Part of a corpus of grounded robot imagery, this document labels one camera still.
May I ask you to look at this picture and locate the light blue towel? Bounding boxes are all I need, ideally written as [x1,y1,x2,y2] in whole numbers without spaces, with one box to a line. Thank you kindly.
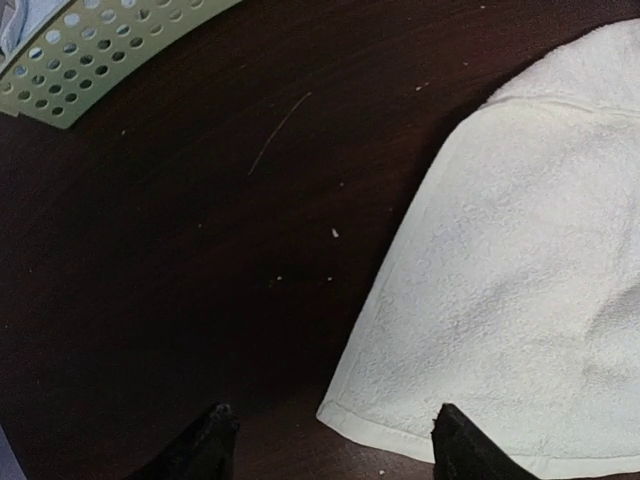
[1,0,70,62]

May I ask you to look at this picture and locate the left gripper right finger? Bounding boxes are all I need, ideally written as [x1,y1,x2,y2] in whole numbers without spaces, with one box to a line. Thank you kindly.
[431,403,538,480]

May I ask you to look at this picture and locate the white towel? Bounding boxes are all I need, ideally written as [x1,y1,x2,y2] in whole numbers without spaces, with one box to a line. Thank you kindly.
[317,20,639,479]

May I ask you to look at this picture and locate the green plastic basket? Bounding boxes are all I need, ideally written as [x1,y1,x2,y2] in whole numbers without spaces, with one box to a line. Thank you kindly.
[1,0,237,129]

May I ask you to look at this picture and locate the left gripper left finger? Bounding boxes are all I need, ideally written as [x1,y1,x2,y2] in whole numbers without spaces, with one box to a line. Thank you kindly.
[127,402,239,480]

